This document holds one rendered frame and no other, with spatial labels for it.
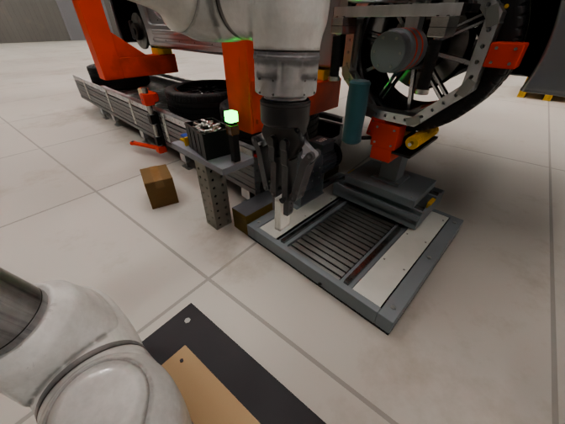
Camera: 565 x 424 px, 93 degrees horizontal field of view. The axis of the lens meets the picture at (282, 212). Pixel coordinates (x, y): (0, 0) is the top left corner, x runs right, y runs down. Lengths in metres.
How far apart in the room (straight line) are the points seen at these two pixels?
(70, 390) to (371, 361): 0.86
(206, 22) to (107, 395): 0.49
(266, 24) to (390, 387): 1.00
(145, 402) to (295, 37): 0.47
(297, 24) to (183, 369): 0.68
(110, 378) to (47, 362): 0.12
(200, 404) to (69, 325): 0.31
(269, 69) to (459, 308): 1.18
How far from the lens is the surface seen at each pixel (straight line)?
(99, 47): 2.96
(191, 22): 0.46
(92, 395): 0.44
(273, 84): 0.38
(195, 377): 0.71
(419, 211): 1.49
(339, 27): 1.15
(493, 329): 1.35
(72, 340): 0.53
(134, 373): 0.43
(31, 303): 0.52
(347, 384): 1.03
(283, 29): 0.37
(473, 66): 1.21
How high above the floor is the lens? 0.94
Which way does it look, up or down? 36 degrees down
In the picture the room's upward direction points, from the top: straight up
